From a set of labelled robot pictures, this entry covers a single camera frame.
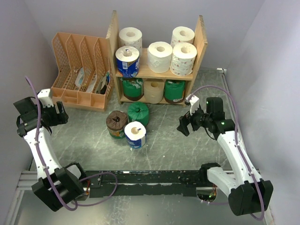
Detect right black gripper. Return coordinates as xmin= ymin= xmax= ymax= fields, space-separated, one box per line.
xmin=177 ymin=103 xmax=211 ymax=136

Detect green roll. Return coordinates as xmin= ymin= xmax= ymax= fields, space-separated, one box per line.
xmin=164 ymin=80 xmax=185 ymax=104
xmin=121 ymin=78 xmax=143 ymax=101
xmin=127 ymin=102 xmax=150 ymax=126

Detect blue roll with stick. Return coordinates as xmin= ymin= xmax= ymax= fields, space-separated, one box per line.
xmin=124 ymin=121 xmax=147 ymax=149

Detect brown topped roll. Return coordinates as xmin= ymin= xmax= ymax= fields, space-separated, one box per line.
xmin=106 ymin=111 xmax=128 ymax=139

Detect floral white roll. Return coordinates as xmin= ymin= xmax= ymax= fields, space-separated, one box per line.
xmin=170 ymin=42 xmax=197 ymax=76

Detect plain white roll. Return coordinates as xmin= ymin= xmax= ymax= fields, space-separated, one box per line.
xmin=147 ymin=42 xmax=173 ymax=74

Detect blue roll front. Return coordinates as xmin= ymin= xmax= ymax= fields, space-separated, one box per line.
xmin=115 ymin=46 xmax=140 ymax=78

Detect floral paper roll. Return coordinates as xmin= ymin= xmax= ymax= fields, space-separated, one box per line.
xmin=119 ymin=27 xmax=143 ymax=56
xmin=170 ymin=26 xmax=195 ymax=48

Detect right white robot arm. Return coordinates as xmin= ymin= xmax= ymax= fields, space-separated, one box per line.
xmin=177 ymin=95 xmax=273 ymax=216

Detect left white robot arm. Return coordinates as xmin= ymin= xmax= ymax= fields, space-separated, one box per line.
xmin=14 ymin=97 xmax=88 ymax=211

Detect wooden two-tier shelf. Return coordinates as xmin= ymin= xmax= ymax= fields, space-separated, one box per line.
xmin=106 ymin=10 xmax=208 ymax=104

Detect beige roll lower shelf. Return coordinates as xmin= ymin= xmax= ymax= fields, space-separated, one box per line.
xmin=144 ymin=79 xmax=165 ymax=104

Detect orange plastic file organizer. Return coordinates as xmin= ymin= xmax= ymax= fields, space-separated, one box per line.
xmin=52 ymin=32 xmax=114 ymax=112

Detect items in file organizer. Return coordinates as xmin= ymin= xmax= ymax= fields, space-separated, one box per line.
xmin=75 ymin=68 xmax=110 ymax=94

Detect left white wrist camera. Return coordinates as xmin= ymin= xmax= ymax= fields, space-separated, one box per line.
xmin=37 ymin=89 xmax=54 ymax=108

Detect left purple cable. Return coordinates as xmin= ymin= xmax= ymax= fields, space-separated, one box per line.
xmin=24 ymin=75 xmax=117 ymax=210

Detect purple cable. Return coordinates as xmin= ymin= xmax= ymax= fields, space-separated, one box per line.
xmin=185 ymin=85 xmax=265 ymax=220
xmin=24 ymin=75 xmax=117 ymax=210

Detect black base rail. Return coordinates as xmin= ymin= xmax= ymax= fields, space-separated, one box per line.
xmin=85 ymin=170 xmax=213 ymax=198

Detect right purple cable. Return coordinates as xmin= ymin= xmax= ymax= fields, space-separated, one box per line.
xmin=185 ymin=85 xmax=265 ymax=220

